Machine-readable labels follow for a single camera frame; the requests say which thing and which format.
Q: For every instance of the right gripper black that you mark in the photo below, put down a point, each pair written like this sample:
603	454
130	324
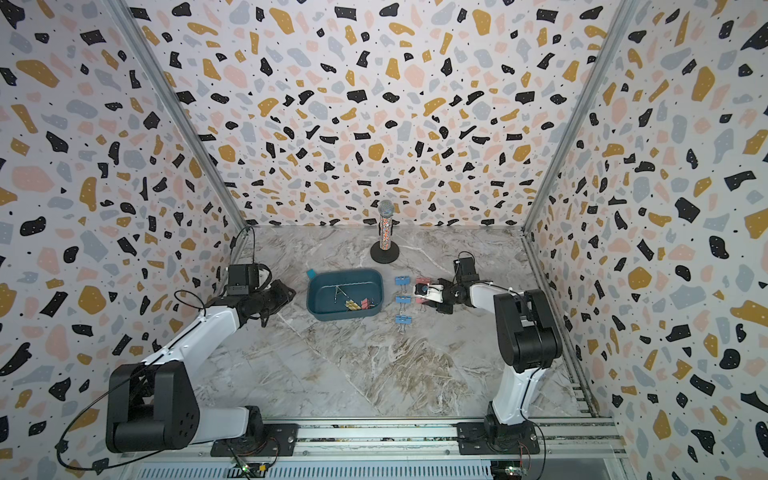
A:
442	308

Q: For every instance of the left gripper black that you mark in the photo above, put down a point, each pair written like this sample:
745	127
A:
281	296

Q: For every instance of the teal plastic storage box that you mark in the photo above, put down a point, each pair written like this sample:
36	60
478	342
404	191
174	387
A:
345	294

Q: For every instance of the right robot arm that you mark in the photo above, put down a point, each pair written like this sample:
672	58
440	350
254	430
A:
527	334

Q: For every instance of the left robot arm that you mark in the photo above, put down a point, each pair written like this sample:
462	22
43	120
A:
152	405

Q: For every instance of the microphone on black stand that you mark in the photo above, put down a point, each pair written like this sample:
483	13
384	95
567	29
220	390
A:
385	250

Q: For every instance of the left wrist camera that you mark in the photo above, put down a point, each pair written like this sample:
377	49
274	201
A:
242	280

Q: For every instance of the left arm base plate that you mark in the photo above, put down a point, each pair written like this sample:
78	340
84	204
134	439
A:
270	440

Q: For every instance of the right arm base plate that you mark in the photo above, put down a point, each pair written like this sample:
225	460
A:
498	438

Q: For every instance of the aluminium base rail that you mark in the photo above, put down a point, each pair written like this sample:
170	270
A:
405	448

